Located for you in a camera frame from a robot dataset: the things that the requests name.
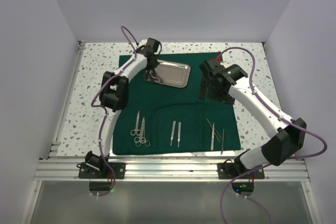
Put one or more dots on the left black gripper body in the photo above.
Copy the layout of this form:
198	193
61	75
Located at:
154	65

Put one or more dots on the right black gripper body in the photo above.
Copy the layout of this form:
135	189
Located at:
213	93

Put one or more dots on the pointed steel tweezers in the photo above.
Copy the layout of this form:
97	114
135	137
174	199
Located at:
153	76

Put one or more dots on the stainless steel instrument tray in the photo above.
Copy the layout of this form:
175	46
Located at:
174	74

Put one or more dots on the thin steel tweezers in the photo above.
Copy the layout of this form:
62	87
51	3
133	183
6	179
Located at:
217	135

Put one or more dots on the broad steel tweezers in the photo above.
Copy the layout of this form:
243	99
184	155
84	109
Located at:
212	137

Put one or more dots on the steel scalpel handle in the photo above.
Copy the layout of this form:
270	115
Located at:
172	132
179	134

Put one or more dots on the dark steel tweezers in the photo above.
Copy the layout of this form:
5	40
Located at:
223	139

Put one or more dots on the green surgical cloth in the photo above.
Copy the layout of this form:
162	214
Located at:
161	105

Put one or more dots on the steel ring-handled scissors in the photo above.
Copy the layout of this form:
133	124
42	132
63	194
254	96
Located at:
136	131
141	138

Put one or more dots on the steel forceps with ring handles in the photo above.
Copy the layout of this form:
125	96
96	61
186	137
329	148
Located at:
147	143

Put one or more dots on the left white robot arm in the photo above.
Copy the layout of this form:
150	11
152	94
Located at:
113	97

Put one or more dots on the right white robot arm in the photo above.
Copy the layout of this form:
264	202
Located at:
232	84

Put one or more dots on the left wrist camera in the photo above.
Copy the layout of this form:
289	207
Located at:
142	42

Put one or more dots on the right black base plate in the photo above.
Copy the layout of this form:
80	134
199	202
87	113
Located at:
230	170

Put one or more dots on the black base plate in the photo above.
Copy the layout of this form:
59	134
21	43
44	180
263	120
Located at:
230	170
87	171

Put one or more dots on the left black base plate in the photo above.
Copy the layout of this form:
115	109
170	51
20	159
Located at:
87	171

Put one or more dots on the aluminium rail frame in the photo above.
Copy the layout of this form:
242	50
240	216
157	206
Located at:
58	195

